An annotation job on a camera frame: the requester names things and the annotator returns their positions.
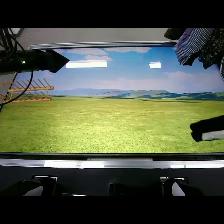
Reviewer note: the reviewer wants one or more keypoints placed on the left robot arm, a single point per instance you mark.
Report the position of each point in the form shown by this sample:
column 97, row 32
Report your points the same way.
column 40, row 61

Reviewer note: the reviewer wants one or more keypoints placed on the brown clothes hanger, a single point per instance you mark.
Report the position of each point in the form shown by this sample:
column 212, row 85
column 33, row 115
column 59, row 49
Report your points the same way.
column 33, row 88
column 30, row 98

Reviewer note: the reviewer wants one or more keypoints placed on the dark brown garment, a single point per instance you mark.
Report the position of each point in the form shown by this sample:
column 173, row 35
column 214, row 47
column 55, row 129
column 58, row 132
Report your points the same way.
column 173, row 33

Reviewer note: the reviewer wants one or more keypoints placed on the checked shirt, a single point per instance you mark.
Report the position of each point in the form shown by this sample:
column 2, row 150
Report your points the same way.
column 193, row 45

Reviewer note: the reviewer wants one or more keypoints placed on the dark patterned garment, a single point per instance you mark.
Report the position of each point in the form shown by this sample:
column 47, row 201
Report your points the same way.
column 215, row 46

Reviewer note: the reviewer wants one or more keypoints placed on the silver frame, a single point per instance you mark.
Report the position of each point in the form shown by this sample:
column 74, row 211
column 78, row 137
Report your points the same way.
column 116, row 164

